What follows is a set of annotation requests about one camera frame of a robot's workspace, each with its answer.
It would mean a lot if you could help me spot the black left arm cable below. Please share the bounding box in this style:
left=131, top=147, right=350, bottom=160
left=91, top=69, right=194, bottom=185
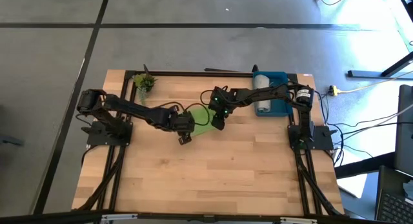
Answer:
left=146, top=101, right=212, bottom=127

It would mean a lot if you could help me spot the green artificial potted plant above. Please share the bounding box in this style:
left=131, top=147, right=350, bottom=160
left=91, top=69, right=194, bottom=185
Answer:
left=133, top=73, right=158, bottom=105

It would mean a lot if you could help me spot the teal fabric basket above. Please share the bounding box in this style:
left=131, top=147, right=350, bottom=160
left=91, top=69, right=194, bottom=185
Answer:
left=252, top=71, right=294, bottom=117

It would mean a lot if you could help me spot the black camera mount rail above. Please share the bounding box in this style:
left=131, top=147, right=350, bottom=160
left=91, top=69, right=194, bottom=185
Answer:
left=0, top=210, right=413, bottom=224

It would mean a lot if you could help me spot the yellow floor cable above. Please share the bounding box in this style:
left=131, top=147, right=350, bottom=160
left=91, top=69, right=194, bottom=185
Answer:
left=335, top=70, right=413, bottom=93

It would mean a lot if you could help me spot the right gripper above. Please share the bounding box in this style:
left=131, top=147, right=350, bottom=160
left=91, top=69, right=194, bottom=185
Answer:
left=208, top=87, right=239, bottom=131

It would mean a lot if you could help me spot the grey waffle microfiber towel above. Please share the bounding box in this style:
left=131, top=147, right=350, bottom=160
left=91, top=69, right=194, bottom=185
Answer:
left=252, top=74, right=272, bottom=114

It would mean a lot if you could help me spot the black laptop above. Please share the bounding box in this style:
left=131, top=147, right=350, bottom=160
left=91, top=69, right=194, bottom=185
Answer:
left=374, top=165, right=413, bottom=224

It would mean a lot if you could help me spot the green microfiber towel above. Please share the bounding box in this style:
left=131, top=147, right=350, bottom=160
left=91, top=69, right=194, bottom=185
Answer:
left=188, top=107, right=217, bottom=137

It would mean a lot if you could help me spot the black desk leg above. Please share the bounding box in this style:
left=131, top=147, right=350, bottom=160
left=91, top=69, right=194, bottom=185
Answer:
left=334, top=152, right=396, bottom=179
left=347, top=51, right=413, bottom=79

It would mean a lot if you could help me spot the grey monitor back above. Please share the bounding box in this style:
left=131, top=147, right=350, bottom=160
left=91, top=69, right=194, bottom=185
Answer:
left=394, top=84, right=413, bottom=177

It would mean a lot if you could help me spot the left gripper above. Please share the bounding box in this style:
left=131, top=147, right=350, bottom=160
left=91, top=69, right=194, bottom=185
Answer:
left=167, top=110, right=196, bottom=146

